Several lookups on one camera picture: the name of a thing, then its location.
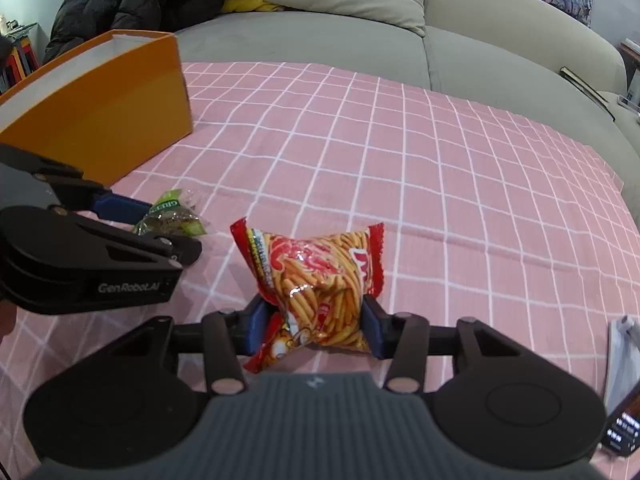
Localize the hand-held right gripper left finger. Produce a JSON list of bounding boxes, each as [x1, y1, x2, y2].
[[117, 294, 274, 396]]

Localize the red stick snack packet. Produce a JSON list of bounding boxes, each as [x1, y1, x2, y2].
[[230, 217, 386, 374]]

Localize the beige sofa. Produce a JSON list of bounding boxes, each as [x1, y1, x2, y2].
[[172, 0, 640, 201]]

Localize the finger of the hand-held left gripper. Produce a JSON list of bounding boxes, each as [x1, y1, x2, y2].
[[131, 231, 203, 268], [0, 144, 152, 226]]

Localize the pink checked blanket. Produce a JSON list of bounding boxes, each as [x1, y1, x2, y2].
[[0, 61, 626, 480]]

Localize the light green snack packet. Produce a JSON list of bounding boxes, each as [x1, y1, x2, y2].
[[131, 188, 212, 237]]

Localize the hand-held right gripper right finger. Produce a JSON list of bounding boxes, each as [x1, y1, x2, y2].
[[362, 296, 521, 395]]

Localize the dark book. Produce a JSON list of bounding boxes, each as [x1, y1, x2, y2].
[[560, 66, 617, 121]]

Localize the book shelf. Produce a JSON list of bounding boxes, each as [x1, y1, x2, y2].
[[0, 19, 42, 96]]

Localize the orange cardboard box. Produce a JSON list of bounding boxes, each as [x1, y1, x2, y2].
[[0, 30, 194, 188]]

